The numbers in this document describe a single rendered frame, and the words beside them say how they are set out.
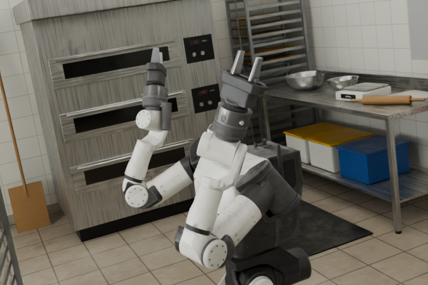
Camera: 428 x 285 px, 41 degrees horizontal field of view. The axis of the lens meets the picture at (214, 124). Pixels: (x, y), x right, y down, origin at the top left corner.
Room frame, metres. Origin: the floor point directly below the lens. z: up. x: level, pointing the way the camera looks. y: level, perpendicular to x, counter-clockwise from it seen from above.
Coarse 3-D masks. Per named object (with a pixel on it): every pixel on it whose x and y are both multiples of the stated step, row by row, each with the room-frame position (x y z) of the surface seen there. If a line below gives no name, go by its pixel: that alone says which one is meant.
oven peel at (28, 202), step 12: (0, 84) 5.15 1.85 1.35; (12, 132) 5.09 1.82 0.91; (24, 180) 5.05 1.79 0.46; (12, 192) 4.99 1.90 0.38; (24, 192) 5.03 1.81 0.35; (36, 192) 5.06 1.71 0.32; (12, 204) 4.97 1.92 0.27; (24, 204) 5.01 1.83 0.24; (36, 204) 5.04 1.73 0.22; (24, 216) 4.99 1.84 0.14; (36, 216) 5.02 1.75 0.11; (48, 216) 5.06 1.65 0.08; (24, 228) 4.96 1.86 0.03
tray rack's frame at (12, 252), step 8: (0, 192) 3.07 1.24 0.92; (0, 200) 3.06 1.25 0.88; (0, 208) 3.06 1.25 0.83; (8, 224) 3.08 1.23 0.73; (8, 232) 3.07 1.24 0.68; (8, 240) 3.06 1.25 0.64; (8, 248) 3.06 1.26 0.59; (16, 256) 3.08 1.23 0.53; (16, 264) 3.07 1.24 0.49; (16, 272) 3.06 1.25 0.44; (16, 280) 3.06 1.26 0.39
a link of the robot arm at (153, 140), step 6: (150, 132) 2.00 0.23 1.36; (156, 132) 1.98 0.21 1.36; (162, 132) 1.97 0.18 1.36; (144, 138) 1.98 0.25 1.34; (150, 138) 1.98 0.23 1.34; (156, 138) 1.97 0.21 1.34; (162, 138) 1.96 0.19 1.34; (138, 144) 1.92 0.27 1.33; (144, 144) 1.92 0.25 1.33; (150, 144) 1.93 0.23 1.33; (156, 144) 1.94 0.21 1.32; (162, 144) 1.97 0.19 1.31; (150, 150) 1.92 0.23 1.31
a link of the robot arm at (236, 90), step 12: (228, 72) 1.41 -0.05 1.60; (228, 84) 1.39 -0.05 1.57; (240, 84) 1.37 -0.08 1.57; (252, 84) 1.35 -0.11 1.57; (264, 84) 1.38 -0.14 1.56; (228, 96) 1.39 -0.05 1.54; (240, 96) 1.37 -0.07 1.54; (252, 96) 1.36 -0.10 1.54; (228, 108) 1.38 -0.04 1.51; (240, 108) 1.38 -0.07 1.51; (216, 120) 1.39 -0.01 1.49; (228, 120) 1.36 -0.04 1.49; (240, 120) 1.36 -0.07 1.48
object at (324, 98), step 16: (368, 80) 4.97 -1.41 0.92; (384, 80) 4.78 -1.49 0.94; (400, 80) 4.60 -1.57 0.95; (416, 80) 4.43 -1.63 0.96; (272, 96) 5.17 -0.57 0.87; (288, 96) 5.01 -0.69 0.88; (304, 96) 4.89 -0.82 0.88; (320, 96) 4.78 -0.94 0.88; (320, 112) 5.67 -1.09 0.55; (352, 112) 4.07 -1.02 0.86; (368, 112) 3.91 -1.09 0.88; (384, 112) 3.83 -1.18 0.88; (400, 112) 3.76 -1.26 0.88; (416, 112) 3.81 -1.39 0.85; (336, 176) 4.54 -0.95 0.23; (400, 176) 4.31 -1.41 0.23; (416, 176) 4.25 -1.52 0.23; (368, 192) 4.08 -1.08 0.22; (384, 192) 4.01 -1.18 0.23; (400, 192) 3.97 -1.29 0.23; (416, 192) 3.92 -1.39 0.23; (400, 208) 3.77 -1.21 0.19; (400, 224) 3.77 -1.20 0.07
